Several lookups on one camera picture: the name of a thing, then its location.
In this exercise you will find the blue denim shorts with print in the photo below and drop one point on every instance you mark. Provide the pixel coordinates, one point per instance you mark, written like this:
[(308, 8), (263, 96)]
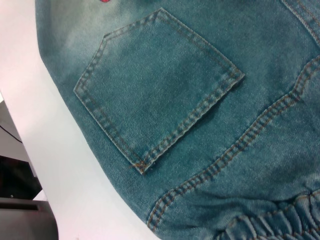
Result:
[(190, 105)]

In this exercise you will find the black box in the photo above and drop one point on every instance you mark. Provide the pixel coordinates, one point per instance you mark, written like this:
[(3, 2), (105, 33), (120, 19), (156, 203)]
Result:
[(15, 177)]

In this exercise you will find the dark grey slotted housing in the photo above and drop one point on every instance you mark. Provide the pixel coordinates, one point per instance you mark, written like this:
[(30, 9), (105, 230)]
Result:
[(27, 222)]

